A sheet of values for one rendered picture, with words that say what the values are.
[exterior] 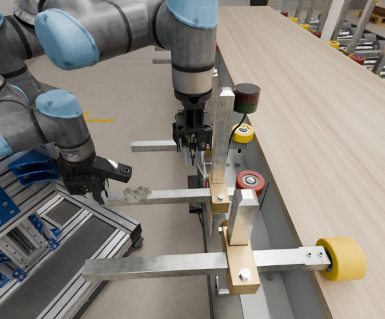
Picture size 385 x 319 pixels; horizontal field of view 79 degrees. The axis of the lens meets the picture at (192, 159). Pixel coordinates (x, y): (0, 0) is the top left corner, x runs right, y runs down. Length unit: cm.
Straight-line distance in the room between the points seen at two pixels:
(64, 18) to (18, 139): 27
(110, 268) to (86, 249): 95
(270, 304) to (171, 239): 90
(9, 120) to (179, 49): 35
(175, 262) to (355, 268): 33
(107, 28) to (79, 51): 5
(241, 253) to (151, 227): 123
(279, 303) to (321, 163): 44
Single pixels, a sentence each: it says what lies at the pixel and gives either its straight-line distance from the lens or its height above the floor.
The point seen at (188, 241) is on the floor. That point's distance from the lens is 160.
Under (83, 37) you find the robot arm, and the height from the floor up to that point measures 131.
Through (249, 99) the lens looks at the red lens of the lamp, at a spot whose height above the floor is 115.
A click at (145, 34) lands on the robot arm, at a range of 44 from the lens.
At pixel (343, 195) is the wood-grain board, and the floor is 90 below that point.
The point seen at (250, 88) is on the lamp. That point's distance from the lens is 56.
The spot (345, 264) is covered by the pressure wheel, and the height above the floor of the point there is 97.
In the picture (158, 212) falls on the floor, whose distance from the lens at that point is 173.
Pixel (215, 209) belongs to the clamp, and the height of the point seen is 84.
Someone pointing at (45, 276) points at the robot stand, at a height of 21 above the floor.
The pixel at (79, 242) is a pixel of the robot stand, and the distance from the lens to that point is 149.
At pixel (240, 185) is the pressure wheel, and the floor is 91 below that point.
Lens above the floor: 140
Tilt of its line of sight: 42 degrees down
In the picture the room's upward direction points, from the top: straight up
